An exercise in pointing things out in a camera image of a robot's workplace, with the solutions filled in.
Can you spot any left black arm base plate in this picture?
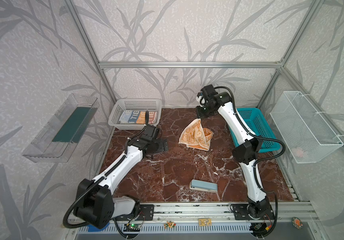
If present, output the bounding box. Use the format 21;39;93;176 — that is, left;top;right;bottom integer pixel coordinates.
135;204;155;222

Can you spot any orange rabbit print towel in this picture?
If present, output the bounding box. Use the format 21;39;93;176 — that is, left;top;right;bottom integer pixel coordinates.
179;119;214;151

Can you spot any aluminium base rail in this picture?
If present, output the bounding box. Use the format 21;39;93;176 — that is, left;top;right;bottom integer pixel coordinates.
69;201;318;223

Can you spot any small yellow circuit board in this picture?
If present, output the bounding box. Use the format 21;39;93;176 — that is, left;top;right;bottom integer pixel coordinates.
198;218;212;227

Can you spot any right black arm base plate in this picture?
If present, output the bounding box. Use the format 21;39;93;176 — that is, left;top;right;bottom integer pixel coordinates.
230;204;275;221

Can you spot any light blue stapler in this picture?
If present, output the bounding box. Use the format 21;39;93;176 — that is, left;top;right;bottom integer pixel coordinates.
190;180;218;193

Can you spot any clear plastic wall tray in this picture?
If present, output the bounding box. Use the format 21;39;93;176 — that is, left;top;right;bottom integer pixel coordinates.
22;94;100;163

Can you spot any teal perforated plastic basket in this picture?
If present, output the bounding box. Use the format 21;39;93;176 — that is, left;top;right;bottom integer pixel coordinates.
237;108;281;153

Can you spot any white perforated plastic basket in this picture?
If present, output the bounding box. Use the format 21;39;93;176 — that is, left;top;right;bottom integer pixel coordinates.
108;99;162;130

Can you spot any pink object in wire basket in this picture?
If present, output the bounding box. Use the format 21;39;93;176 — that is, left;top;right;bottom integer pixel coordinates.
292;147;307;159

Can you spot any blue rabbit print towel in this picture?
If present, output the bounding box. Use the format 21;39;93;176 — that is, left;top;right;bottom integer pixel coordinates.
119;110;158;125

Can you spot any white wire mesh basket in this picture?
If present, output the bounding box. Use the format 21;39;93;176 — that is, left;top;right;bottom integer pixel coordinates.
271;91;344;164

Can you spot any right controller board with wires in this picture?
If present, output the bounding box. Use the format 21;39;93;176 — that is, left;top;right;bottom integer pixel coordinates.
250;223;276;239

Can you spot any round orange circuit board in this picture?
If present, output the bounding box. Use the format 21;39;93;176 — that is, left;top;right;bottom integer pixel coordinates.
292;217;303;230

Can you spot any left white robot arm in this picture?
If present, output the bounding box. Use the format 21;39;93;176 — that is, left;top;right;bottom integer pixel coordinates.
62;111;168;229

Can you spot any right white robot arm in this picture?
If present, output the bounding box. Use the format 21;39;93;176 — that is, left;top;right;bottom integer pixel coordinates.
196;85;286;220

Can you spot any blue toy shovel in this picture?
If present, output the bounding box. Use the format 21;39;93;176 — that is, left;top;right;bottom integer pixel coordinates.
87;223;110;233

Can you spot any aluminium horizontal frame bar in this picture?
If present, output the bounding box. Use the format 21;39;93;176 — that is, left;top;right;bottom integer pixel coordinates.
98;62;282;69

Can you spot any green microcontroller board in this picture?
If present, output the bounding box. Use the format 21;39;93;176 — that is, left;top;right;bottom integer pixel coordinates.
123;223;142;232

